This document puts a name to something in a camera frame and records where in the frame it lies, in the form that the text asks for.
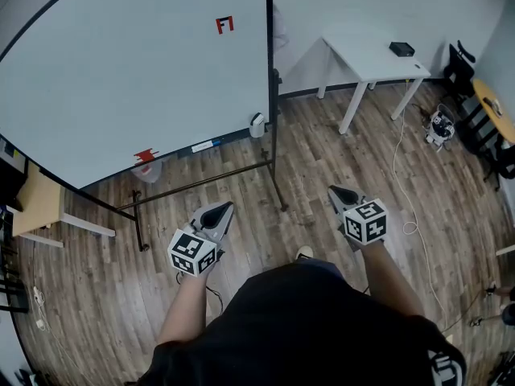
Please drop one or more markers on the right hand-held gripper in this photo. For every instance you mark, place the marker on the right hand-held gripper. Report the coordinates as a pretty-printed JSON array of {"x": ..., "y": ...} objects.
[{"x": 365, "y": 221}]

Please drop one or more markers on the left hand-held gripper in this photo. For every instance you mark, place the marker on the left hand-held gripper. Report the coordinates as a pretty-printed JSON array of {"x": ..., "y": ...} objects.
[{"x": 192, "y": 253}]

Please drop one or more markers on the person's left forearm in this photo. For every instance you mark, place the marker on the person's left forearm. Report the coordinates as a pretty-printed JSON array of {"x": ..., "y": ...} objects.
[{"x": 183, "y": 308}]

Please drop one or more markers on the person's right forearm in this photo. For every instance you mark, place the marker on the person's right forearm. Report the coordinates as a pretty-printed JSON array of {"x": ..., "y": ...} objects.
[{"x": 388, "y": 280}]

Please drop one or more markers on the black metal whiteboard stand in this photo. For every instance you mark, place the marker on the black metal whiteboard stand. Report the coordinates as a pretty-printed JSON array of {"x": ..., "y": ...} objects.
[{"x": 273, "y": 147}]

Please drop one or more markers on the small black box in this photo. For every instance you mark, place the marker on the small black box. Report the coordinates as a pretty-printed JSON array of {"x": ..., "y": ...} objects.
[{"x": 401, "y": 49}]

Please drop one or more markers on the large white whiteboard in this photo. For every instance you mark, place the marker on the large white whiteboard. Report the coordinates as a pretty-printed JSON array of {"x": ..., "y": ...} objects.
[{"x": 133, "y": 75}]

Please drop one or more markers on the person's light shoe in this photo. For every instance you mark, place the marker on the person's light shoe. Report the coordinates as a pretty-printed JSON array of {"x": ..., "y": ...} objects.
[{"x": 304, "y": 252}]

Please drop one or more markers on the white marker pen blue cap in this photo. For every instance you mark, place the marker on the white marker pen blue cap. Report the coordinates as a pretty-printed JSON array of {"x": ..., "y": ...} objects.
[{"x": 205, "y": 146}]

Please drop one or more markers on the clear plastic bag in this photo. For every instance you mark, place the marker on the clear plastic bag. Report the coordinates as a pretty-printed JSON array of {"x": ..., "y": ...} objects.
[{"x": 148, "y": 171}]

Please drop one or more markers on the red tape mark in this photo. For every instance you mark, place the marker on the red tape mark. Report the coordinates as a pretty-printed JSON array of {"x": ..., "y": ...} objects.
[{"x": 144, "y": 156}]

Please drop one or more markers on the small white floor robot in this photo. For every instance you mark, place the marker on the small white floor robot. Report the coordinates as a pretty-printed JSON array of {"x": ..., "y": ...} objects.
[{"x": 440, "y": 126}]

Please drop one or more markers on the person's black shirt torso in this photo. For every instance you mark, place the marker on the person's black shirt torso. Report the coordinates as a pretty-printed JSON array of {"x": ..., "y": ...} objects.
[{"x": 306, "y": 328}]

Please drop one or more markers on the white rectangular table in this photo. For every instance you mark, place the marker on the white rectangular table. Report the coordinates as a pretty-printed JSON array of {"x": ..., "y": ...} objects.
[{"x": 370, "y": 60}]

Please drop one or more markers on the black office chair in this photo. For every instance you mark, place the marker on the black office chair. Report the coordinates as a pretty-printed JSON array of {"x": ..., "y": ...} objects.
[{"x": 459, "y": 71}]

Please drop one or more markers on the round wooden table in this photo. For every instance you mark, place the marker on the round wooden table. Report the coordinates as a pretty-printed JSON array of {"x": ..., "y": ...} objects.
[{"x": 495, "y": 109}]

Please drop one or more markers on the light wooden desk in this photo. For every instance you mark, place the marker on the light wooden desk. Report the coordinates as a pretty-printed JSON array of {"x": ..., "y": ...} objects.
[{"x": 37, "y": 204}]

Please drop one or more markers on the black shelf unit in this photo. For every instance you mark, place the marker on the black shelf unit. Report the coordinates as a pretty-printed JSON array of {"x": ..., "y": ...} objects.
[{"x": 9, "y": 173}]

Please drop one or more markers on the black stool frame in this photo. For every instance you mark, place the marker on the black stool frame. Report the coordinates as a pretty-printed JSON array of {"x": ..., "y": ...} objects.
[{"x": 483, "y": 135}]

